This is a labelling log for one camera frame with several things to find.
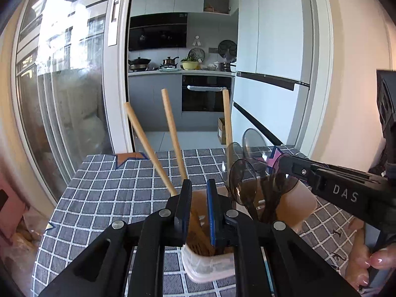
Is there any grey kitchen counter cabinet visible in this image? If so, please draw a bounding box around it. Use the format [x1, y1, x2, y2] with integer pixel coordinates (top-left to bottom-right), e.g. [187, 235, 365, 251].
[127, 69, 236, 132]

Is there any grey checked star tablecloth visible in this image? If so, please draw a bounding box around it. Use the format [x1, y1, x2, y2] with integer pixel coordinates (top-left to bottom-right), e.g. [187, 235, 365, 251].
[31, 145, 372, 297]

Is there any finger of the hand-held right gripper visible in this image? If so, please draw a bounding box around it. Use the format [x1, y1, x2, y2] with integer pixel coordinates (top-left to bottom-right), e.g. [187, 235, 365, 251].
[274, 154, 386, 232]

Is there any round mesh strainer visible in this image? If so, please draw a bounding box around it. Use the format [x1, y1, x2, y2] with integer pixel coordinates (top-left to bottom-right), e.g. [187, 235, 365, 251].
[188, 47, 205, 63]

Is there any beige plastic utensil holder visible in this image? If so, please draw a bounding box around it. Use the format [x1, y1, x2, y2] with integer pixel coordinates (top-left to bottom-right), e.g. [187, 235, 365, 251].
[181, 185, 318, 284]

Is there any black wok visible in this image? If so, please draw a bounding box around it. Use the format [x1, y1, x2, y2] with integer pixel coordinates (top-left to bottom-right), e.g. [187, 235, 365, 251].
[128, 57, 152, 70]

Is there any dark translucent plastic spoon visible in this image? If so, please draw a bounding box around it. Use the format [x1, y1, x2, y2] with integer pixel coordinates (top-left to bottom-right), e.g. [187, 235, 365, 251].
[262, 173, 299, 224]
[242, 128, 269, 174]
[223, 142, 246, 193]

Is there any black range hood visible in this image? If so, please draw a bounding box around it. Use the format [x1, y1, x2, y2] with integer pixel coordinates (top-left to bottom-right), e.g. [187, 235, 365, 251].
[128, 13, 189, 52]

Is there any sliding glass door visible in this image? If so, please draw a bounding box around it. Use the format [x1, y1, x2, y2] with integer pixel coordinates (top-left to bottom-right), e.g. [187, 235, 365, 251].
[12, 0, 137, 205]

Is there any wooden chopstick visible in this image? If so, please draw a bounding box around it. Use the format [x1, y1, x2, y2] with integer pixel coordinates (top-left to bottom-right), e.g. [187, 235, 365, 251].
[123, 102, 178, 197]
[222, 89, 235, 165]
[161, 88, 189, 182]

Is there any yellow bowl with greens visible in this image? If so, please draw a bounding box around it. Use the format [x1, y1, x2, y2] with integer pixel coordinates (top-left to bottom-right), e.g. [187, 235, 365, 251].
[180, 57, 200, 71]

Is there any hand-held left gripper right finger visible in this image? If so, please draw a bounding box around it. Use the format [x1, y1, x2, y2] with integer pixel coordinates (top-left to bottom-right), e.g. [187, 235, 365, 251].
[207, 179, 361, 297]

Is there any white refrigerator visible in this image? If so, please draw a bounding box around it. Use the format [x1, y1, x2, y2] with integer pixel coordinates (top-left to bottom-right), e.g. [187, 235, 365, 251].
[229, 0, 312, 162]

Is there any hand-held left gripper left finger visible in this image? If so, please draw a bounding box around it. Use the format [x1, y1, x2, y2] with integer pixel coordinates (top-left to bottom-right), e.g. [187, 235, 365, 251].
[39, 179, 193, 297]

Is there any person's right hand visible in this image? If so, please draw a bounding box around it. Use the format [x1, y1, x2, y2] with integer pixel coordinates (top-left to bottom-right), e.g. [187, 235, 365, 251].
[345, 217, 396, 290]

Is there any black built-in oven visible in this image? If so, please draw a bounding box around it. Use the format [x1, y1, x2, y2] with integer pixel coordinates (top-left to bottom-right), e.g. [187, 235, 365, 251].
[181, 74, 232, 113]

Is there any round black fan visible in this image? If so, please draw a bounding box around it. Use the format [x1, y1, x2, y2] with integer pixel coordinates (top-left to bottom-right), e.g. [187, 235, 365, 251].
[217, 39, 237, 59]

